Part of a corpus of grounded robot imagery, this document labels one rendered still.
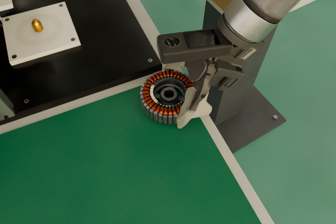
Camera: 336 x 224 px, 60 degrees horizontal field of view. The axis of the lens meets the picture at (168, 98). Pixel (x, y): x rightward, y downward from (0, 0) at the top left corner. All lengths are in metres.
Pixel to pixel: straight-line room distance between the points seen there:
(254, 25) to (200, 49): 0.08
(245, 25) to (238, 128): 1.02
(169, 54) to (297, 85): 1.30
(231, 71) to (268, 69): 1.21
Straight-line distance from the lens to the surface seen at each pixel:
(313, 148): 1.52
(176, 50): 0.45
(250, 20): 0.44
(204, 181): 0.52
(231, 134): 1.40
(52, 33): 0.72
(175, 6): 1.99
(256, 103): 1.53
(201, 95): 0.49
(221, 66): 0.49
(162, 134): 0.55
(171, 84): 0.59
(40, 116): 0.63
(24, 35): 0.74
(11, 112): 0.61
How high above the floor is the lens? 1.24
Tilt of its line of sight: 56 degrees down
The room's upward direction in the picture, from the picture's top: straight up
